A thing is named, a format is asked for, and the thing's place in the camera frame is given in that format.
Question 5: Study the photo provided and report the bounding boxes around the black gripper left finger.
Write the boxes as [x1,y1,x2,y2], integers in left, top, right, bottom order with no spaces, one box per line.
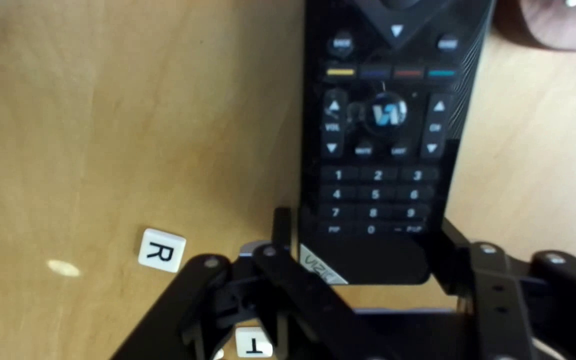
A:
[111,206,399,360]

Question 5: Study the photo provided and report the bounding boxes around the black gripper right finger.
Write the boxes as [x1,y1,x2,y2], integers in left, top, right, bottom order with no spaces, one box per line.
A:
[432,213,576,360]

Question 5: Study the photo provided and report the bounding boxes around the black TV remote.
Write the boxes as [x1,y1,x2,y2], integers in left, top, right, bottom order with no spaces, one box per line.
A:
[298,0,498,287]

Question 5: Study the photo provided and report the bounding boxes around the white letter tile T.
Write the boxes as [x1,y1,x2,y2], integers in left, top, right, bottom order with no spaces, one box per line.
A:
[233,323,277,360]

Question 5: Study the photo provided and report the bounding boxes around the white letter tile R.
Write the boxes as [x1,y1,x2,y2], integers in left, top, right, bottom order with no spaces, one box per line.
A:
[137,225,190,276]

